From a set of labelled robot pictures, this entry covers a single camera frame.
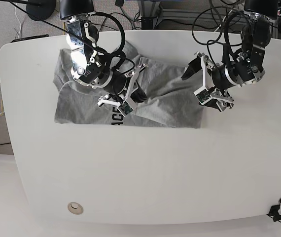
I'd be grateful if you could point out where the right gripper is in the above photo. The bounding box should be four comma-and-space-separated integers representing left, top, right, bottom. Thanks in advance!
97, 63, 148, 110

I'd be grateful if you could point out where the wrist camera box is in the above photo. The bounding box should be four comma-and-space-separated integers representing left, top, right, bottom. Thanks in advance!
117, 102, 133, 117
195, 87, 215, 106

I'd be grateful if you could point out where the grey T-shirt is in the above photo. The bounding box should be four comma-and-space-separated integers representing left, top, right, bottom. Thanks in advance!
53, 42, 203, 128

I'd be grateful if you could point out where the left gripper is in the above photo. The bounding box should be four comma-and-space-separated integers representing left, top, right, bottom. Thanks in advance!
181, 52, 234, 112

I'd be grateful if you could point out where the aluminium frame base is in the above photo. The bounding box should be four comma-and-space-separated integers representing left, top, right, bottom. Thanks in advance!
138, 0, 249, 31

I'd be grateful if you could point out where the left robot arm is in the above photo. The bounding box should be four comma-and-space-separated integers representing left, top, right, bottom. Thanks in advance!
181, 0, 279, 112

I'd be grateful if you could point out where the table grommet left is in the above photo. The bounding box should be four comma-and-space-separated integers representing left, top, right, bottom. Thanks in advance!
68, 202, 84, 215

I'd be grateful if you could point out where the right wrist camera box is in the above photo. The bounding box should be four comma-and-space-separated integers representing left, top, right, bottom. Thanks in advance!
117, 102, 133, 117

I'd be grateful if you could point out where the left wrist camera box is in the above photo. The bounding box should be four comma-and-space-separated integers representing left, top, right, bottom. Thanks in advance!
195, 87, 215, 106

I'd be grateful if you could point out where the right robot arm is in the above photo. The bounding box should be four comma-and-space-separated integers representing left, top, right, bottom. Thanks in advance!
59, 0, 147, 115

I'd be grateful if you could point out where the black round stand base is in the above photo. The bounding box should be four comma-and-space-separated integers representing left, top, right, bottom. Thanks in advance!
26, 0, 56, 21

